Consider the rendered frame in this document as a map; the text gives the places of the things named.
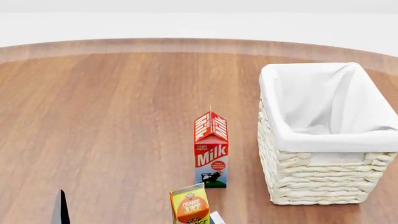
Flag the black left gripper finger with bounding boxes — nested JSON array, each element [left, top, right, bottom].
[[50, 189, 70, 224]]

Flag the white wicker basket with liner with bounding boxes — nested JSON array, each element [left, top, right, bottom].
[[257, 62, 398, 206]]

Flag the orange juice carton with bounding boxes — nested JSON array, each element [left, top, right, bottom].
[[169, 182, 212, 224]]

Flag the small white and grey box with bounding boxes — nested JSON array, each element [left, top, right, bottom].
[[209, 211, 226, 224]]

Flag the red milk carton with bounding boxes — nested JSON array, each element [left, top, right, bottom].
[[193, 105, 229, 189]]

